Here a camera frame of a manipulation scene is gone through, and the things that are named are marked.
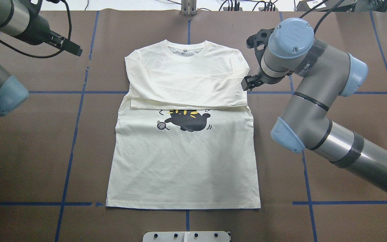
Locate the cream long sleeve shirt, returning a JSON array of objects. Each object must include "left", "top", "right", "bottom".
[{"left": 105, "top": 40, "right": 261, "bottom": 210}]

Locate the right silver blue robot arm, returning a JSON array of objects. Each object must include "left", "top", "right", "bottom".
[{"left": 241, "top": 18, "right": 387, "bottom": 193}]

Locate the aluminium frame post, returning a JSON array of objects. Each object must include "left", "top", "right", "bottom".
[{"left": 181, "top": 0, "right": 198, "bottom": 16}]

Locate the white pole base plate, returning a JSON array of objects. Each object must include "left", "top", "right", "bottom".
[{"left": 142, "top": 230, "right": 231, "bottom": 242}]

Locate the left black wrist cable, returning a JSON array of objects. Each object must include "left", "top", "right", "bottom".
[{"left": 0, "top": 0, "right": 73, "bottom": 59}]

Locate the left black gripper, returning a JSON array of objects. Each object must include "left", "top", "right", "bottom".
[{"left": 39, "top": 26, "right": 83, "bottom": 56}]

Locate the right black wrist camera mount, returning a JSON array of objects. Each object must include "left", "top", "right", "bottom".
[{"left": 246, "top": 28, "right": 275, "bottom": 50}]

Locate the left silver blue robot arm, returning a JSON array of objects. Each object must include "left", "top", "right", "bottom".
[{"left": 0, "top": 0, "right": 83, "bottom": 117}]

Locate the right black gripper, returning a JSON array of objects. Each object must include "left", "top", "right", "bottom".
[{"left": 241, "top": 66, "right": 285, "bottom": 91}]

